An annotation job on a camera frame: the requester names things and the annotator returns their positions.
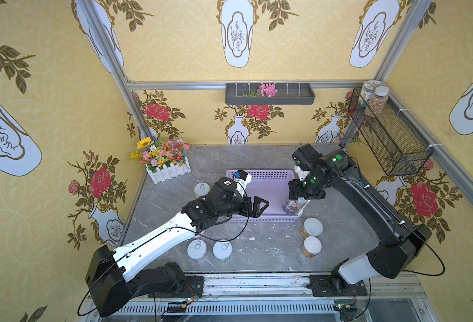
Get blue yellow label can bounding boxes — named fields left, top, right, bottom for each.
left=282, top=197, right=310, bottom=215

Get white-lid can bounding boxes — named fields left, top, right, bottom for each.
left=193, top=182, right=210, bottom=198
left=302, top=236, right=322, bottom=258
left=212, top=241, right=232, bottom=263
left=300, top=217, right=324, bottom=239
left=187, top=239, right=207, bottom=263

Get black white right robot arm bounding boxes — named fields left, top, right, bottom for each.
left=289, top=144, right=432, bottom=288

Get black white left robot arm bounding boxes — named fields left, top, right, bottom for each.
left=86, top=170, right=269, bottom=317

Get purple perforated plastic basket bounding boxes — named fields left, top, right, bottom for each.
left=246, top=169, right=302, bottom=223

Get flowers in white fence planter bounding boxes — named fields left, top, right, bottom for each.
left=130, top=138, right=192, bottom=184

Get jar with white lid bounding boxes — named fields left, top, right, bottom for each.
left=365, top=86, right=389, bottom=117

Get pink flower on shelf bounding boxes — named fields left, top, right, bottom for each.
left=257, top=83, right=278, bottom=97

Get jar with patterned lid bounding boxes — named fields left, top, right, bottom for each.
left=358, top=80, right=383, bottom=106

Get aluminium back crossbar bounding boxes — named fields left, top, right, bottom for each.
left=126, top=79, right=376, bottom=91

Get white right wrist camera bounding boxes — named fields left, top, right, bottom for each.
left=294, top=165, right=310, bottom=181

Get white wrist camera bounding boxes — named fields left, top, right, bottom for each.
left=233, top=170, right=252, bottom=197
left=294, top=165, right=310, bottom=181

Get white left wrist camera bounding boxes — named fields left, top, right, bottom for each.
left=233, top=170, right=252, bottom=197

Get aluminium front rail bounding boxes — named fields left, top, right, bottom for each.
left=87, top=272, right=426, bottom=301

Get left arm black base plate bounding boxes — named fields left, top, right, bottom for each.
left=148, top=275, right=204, bottom=299

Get dark grey wall shelf tray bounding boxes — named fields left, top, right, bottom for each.
left=225, top=82, right=316, bottom=105

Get black wire mesh basket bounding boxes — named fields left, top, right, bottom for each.
left=349, top=88, right=434, bottom=177

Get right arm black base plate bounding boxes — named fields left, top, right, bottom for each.
left=307, top=275, right=369, bottom=297

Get aluminium frame post left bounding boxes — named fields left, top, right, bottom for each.
left=72, top=1, right=156, bottom=138

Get aluminium frame post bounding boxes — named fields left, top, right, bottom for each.
left=72, top=1, right=156, bottom=138
left=340, top=0, right=432, bottom=142

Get aluminium frame post right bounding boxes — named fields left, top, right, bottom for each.
left=340, top=0, right=432, bottom=142

